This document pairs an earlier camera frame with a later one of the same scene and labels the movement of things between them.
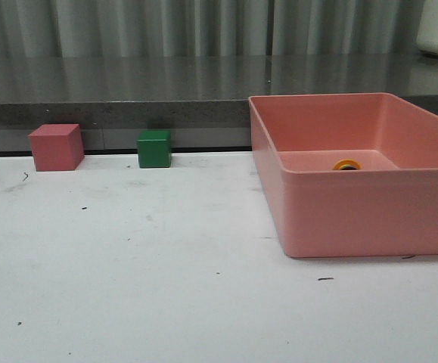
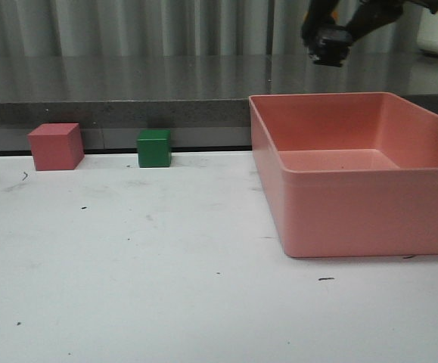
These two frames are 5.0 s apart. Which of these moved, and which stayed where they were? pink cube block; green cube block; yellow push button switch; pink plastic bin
Moved: yellow push button switch
Stayed: pink plastic bin; green cube block; pink cube block
